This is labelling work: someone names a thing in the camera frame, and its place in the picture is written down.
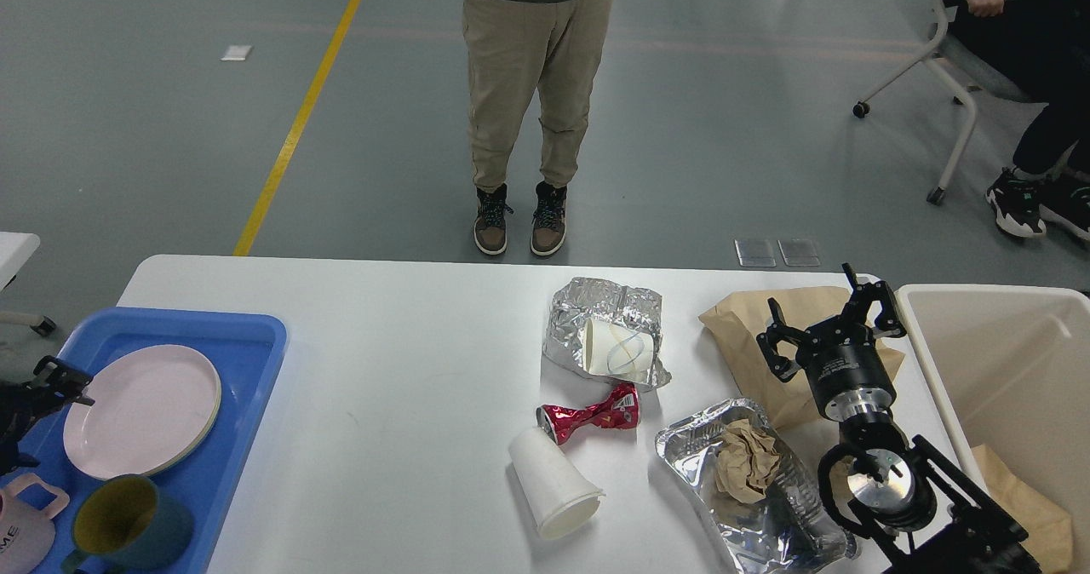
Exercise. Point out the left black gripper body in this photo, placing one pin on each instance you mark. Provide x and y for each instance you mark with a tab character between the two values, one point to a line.
17	418

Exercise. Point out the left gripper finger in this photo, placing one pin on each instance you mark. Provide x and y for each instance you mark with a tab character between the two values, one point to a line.
55	384

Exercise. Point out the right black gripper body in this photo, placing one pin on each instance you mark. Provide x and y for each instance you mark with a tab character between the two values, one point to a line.
845	372

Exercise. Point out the brown paper bag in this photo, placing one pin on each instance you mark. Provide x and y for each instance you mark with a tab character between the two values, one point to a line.
741	335

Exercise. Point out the pink plate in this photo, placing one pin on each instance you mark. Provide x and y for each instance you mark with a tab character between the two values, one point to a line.
119	434

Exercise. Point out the pink HOME mug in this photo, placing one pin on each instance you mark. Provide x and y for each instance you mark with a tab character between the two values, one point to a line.
27	533

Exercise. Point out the dark teal mug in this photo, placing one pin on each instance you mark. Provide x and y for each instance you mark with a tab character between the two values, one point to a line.
130	524

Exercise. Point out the aluminium foil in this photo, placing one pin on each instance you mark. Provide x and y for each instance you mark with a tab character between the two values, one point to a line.
583	299

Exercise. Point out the crushed paper cup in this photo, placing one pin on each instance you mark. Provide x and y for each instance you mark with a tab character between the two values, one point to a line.
613	350

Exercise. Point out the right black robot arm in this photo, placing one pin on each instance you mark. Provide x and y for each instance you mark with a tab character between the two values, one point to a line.
914	503

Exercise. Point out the crumpled brown paper ball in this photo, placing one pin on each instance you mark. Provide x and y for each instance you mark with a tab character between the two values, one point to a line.
748	461

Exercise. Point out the beige plastic bin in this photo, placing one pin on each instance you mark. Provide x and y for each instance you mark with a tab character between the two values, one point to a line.
1008	367

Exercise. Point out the white side table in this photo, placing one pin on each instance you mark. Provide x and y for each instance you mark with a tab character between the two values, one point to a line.
16	250

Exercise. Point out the yellow plate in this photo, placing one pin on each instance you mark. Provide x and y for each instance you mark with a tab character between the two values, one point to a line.
187	421

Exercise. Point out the aluminium foil tray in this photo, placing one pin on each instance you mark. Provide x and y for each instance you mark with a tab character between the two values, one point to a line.
689	448

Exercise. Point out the clear plastic bottle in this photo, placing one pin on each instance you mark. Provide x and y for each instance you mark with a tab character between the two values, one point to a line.
791	532

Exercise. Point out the crushed red can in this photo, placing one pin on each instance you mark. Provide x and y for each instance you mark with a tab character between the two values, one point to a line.
620	410

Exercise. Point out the brown paper in bin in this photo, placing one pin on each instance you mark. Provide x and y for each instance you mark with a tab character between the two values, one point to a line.
1050	527

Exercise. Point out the white paper cup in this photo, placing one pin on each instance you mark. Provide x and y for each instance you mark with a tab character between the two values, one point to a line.
560	498

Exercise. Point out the person in dark trousers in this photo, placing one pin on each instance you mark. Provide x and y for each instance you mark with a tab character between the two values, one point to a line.
1042	46

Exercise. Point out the white office chair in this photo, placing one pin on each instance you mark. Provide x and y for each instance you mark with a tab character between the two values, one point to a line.
963	73

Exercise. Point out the person in khaki trousers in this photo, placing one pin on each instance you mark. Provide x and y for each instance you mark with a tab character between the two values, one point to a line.
519	50

